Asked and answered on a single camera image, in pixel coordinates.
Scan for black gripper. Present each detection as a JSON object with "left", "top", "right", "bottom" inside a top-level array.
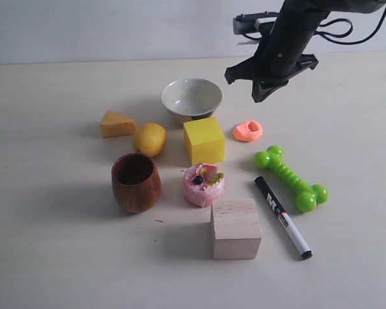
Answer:
[{"left": 225, "top": 12, "right": 318, "bottom": 102}]

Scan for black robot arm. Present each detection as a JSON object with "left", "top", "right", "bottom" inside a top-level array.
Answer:
[{"left": 225, "top": 0, "right": 386, "bottom": 102}]

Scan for yellow cube block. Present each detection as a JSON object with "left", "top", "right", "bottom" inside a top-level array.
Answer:
[{"left": 183, "top": 117, "right": 226, "bottom": 165}]

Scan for white speckled ceramic bowl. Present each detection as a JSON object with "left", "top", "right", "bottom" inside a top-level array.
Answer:
[{"left": 160, "top": 78, "right": 223, "bottom": 124}]

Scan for pink toy cake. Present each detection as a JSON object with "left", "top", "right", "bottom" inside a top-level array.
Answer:
[{"left": 183, "top": 163, "right": 225, "bottom": 208}]

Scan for green plastic bone toy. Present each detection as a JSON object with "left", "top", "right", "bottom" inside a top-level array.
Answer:
[{"left": 255, "top": 145, "right": 329, "bottom": 212}]

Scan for yellow lemon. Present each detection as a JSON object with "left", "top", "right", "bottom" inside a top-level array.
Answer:
[{"left": 132, "top": 123, "right": 167, "bottom": 157}]

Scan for light wooden cube block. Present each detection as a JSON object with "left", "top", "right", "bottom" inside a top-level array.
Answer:
[{"left": 210, "top": 199, "right": 262, "bottom": 260}]

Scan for orange cheese wedge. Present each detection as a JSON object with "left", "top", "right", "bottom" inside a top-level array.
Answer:
[{"left": 100, "top": 110, "right": 137, "bottom": 138}]

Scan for brown wooden cup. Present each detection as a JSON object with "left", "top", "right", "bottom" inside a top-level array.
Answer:
[{"left": 111, "top": 153, "right": 162, "bottom": 214}]

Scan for black white marker pen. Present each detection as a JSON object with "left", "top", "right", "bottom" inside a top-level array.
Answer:
[{"left": 254, "top": 176, "right": 313, "bottom": 259}]

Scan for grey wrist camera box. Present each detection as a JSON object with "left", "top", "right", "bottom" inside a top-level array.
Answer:
[{"left": 232, "top": 11, "right": 279, "bottom": 35}]

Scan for black cable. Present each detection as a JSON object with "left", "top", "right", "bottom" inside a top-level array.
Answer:
[{"left": 313, "top": 1, "right": 386, "bottom": 45}]

